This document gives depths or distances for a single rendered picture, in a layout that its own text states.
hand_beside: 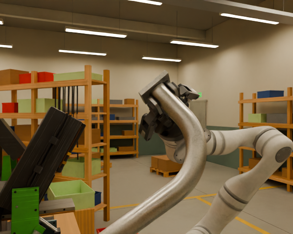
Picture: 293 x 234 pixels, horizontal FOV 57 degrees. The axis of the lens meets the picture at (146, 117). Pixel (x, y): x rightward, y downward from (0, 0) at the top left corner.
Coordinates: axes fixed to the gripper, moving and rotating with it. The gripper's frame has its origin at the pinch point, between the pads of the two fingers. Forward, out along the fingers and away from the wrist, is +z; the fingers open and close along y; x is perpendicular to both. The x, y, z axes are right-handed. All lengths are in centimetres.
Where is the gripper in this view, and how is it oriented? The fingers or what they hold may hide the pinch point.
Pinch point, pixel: (163, 98)
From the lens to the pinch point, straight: 43.6
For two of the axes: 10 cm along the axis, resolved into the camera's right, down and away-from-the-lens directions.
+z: -1.9, -3.2, -9.3
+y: 7.6, -6.5, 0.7
